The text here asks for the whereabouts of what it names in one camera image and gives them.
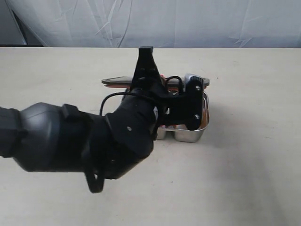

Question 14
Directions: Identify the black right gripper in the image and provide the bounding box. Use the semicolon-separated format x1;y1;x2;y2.
128;46;169;113

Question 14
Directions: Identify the dark transparent lunch box lid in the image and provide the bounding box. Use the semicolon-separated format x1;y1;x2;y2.
101;76;210;91

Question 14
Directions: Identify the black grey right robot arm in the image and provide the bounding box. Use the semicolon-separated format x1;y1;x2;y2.
0;47;168;192

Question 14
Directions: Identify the steel two-compartment lunch box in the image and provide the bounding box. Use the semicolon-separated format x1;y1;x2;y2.
157;91;210;143

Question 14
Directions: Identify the white backdrop cloth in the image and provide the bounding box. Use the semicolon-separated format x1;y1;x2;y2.
0;0;301;48

